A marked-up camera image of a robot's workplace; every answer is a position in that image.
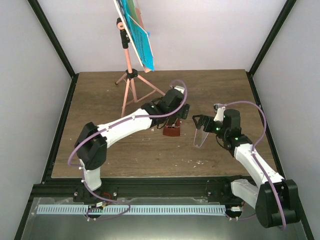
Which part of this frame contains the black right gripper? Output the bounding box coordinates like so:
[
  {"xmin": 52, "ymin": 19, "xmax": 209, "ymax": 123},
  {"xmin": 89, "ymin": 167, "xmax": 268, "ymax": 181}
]
[{"xmin": 192, "ymin": 115, "xmax": 228, "ymax": 139}]

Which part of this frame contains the clear plastic metronome cover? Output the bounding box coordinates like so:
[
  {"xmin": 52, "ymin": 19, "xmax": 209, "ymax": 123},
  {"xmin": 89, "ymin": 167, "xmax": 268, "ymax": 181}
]
[{"xmin": 193, "ymin": 126, "xmax": 209, "ymax": 148}]

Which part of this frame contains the red-brown wooden metronome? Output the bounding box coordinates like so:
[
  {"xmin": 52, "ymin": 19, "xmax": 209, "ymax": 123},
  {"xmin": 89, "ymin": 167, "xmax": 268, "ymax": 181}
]
[{"xmin": 162, "ymin": 118, "xmax": 181, "ymax": 137}]

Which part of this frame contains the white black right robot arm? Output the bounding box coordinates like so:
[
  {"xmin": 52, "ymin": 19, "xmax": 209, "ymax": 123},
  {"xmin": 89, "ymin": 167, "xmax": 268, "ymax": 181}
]
[{"xmin": 192, "ymin": 107, "xmax": 301, "ymax": 228}]

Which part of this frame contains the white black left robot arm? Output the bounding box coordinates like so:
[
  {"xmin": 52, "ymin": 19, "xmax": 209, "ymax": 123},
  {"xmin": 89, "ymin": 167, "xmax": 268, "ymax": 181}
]
[{"xmin": 72, "ymin": 85, "xmax": 190, "ymax": 202}]

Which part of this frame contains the pink tripod music stand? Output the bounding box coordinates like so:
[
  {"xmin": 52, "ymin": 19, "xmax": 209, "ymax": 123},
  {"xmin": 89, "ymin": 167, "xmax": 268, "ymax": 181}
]
[{"xmin": 115, "ymin": 17, "xmax": 165, "ymax": 117}]

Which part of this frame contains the blue sheet music booklet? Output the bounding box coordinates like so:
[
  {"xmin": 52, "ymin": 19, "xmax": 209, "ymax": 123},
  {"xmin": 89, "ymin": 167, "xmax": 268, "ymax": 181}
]
[{"xmin": 114, "ymin": 0, "xmax": 155, "ymax": 73}]

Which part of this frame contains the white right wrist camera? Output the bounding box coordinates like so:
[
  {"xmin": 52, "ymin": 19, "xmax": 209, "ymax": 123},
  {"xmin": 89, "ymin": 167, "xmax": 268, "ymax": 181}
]
[{"xmin": 213, "ymin": 103, "xmax": 226, "ymax": 122}]

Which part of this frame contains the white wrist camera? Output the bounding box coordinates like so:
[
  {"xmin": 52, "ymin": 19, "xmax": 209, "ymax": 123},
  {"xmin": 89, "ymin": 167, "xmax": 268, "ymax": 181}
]
[
  {"xmin": 172, "ymin": 85, "xmax": 188, "ymax": 98},
  {"xmin": 213, "ymin": 103, "xmax": 226, "ymax": 122}
]

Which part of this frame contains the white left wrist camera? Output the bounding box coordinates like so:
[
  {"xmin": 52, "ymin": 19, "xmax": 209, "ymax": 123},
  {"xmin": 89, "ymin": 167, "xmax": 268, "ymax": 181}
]
[{"xmin": 172, "ymin": 85, "xmax": 188, "ymax": 98}]

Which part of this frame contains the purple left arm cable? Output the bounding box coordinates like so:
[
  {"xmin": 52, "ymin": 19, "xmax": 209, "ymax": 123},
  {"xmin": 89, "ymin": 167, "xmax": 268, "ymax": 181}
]
[{"xmin": 67, "ymin": 79, "xmax": 189, "ymax": 222}]

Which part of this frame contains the black frame post right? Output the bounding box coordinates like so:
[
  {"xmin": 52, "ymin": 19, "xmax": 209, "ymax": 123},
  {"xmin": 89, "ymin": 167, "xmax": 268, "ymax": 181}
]
[{"xmin": 249, "ymin": 0, "xmax": 297, "ymax": 76}]

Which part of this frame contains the black frame post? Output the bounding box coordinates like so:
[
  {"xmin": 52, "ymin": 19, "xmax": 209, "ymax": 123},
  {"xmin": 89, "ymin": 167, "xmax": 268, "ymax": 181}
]
[
  {"xmin": 249, "ymin": 0, "xmax": 297, "ymax": 76},
  {"xmin": 26, "ymin": 0, "xmax": 77, "ymax": 79}
]

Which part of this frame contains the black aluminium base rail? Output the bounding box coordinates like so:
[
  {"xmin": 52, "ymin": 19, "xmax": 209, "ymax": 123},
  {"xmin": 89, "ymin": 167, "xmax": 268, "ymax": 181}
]
[{"xmin": 31, "ymin": 175, "xmax": 254, "ymax": 203}]

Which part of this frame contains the light blue slotted cable duct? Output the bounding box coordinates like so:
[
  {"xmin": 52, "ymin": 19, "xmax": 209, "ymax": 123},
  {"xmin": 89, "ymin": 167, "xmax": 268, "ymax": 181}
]
[{"xmin": 36, "ymin": 204, "xmax": 226, "ymax": 216}]

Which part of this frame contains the black frame post left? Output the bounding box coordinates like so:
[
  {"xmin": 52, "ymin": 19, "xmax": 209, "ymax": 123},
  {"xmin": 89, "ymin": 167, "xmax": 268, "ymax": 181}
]
[{"xmin": 26, "ymin": 0, "xmax": 77, "ymax": 79}]

